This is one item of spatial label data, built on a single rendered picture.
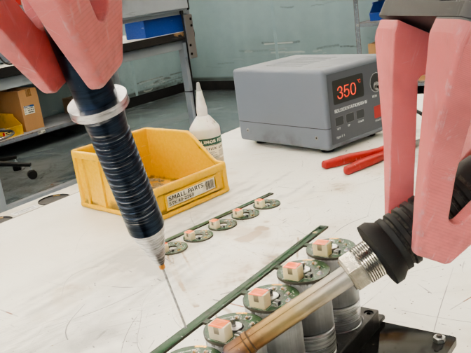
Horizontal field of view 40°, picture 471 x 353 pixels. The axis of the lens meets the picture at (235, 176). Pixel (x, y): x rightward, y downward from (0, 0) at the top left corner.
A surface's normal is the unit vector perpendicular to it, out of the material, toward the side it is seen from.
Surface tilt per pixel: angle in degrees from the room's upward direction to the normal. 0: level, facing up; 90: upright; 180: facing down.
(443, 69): 83
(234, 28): 90
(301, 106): 90
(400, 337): 0
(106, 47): 99
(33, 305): 0
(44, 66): 90
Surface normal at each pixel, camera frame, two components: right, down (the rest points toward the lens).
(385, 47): -0.99, 0.05
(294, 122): -0.75, 0.28
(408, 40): 0.19, 0.19
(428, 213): 0.11, 0.40
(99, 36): 0.97, 0.11
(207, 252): -0.13, -0.95
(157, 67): 0.79, 0.07
